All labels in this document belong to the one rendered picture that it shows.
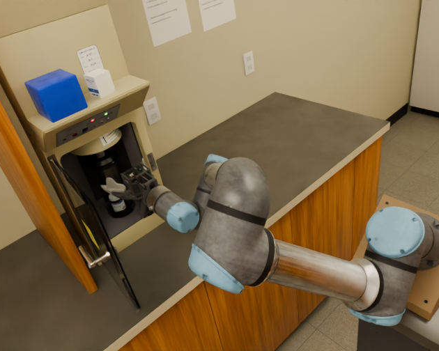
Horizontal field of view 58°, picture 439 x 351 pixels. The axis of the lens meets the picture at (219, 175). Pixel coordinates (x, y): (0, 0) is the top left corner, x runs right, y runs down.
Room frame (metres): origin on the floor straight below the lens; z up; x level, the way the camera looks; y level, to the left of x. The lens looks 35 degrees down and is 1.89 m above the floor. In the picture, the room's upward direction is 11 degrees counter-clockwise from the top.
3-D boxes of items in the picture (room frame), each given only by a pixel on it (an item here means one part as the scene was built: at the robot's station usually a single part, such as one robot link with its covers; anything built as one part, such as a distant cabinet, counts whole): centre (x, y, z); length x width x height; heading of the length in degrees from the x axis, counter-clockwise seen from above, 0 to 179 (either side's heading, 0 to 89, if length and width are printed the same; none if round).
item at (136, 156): (1.18, 0.41, 1.19); 0.26 x 0.24 x 0.35; 126
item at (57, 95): (0.99, 0.37, 1.55); 0.10 x 0.10 x 0.09; 36
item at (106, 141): (1.17, 0.38, 1.34); 0.18 x 0.18 x 0.05
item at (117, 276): (0.84, 0.37, 1.19); 0.30 x 0.01 x 0.40; 30
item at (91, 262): (0.77, 0.36, 1.20); 0.10 x 0.05 x 0.03; 30
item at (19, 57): (1.18, 0.41, 1.32); 0.32 x 0.25 x 0.77; 126
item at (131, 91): (1.03, 0.30, 1.46); 0.32 x 0.12 x 0.10; 126
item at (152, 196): (0.89, 0.18, 1.24); 0.08 x 0.05 x 0.08; 125
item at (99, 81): (1.05, 0.27, 1.54); 0.05 x 0.05 x 0.06; 43
